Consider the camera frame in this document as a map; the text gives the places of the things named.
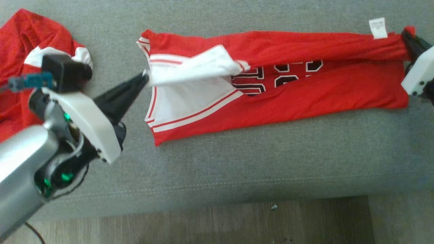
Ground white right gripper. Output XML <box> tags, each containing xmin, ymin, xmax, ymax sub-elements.
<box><xmin>401</xmin><ymin>31</ymin><xmax>434</xmax><ymax>105</ymax></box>

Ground red basketball jersey number 23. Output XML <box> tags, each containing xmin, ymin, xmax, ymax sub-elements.
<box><xmin>137</xmin><ymin>17</ymin><xmax>416</xmax><ymax>147</ymax></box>

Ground blue left camera cable connector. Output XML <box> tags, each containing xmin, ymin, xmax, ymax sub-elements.
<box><xmin>8</xmin><ymin>72</ymin><xmax>55</xmax><ymax>93</ymax></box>

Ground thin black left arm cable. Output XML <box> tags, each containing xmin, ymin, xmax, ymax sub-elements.
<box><xmin>24</xmin><ymin>222</ymin><xmax>46</xmax><ymax>244</ymax></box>

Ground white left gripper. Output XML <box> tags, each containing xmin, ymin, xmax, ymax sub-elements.
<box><xmin>29</xmin><ymin>72</ymin><xmax>150</xmax><ymax>164</ymax></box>

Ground red shorts white side stripes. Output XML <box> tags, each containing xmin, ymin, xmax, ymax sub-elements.
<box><xmin>0</xmin><ymin>8</ymin><xmax>93</xmax><ymax>143</ymax></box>

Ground grey sofa seat cushion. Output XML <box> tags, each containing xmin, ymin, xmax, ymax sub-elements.
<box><xmin>0</xmin><ymin>0</ymin><xmax>434</xmax><ymax>221</ymax></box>

